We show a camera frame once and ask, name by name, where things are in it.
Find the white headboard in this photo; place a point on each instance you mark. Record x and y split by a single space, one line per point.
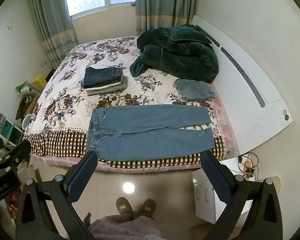
255 110

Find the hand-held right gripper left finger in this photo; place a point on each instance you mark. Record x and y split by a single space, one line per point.
81 177

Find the dark green towel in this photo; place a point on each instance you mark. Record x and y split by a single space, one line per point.
185 55

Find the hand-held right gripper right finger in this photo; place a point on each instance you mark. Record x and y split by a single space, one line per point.
216 177

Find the light blue jeans pants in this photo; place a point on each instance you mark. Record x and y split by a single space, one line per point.
145 135

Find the brown slipper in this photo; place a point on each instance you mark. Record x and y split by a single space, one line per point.
148 208
123 206

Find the teal storage cube shelf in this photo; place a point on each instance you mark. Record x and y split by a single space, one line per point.
8 132

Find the cardboard box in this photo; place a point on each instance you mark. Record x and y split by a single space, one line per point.
35 173

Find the grey-green curtain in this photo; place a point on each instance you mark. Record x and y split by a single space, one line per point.
52 17
162 5

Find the person's grey fleece clothing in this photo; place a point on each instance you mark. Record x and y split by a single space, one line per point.
125 227

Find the folded light denim pants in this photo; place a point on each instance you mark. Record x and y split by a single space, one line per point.
195 90

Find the folded white cloth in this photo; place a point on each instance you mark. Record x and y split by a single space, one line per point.
100 87

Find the yellow box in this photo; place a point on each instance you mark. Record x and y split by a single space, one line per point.
39 82

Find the round wooden stool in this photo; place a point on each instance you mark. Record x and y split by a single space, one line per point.
275 186

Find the folded dark blue jeans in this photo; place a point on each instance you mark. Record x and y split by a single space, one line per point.
102 76

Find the floral printed blanket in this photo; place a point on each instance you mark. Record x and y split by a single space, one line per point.
72 100

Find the white nightstand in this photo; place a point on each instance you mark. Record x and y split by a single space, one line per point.
205 197

